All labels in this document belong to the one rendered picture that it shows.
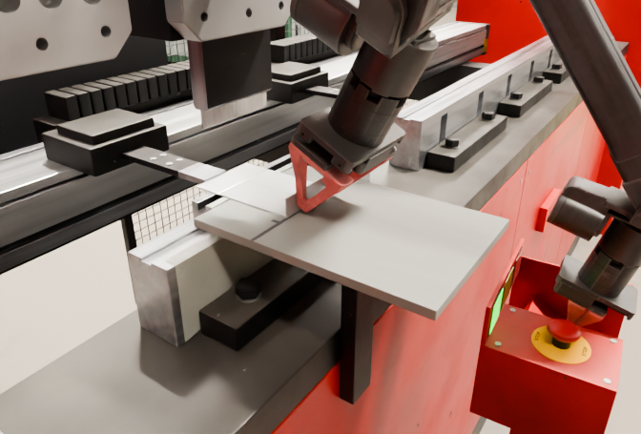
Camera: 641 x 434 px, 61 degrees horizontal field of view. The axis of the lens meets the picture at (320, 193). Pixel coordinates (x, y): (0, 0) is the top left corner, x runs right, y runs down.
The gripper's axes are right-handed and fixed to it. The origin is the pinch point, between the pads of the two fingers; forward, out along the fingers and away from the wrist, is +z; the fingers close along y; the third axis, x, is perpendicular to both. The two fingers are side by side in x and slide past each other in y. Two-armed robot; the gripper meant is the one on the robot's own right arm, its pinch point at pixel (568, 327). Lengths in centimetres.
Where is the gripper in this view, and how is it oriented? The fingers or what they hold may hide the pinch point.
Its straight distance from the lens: 88.7
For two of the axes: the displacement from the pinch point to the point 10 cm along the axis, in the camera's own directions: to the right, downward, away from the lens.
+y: -8.3, -4.4, 3.3
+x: -5.0, 3.8, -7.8
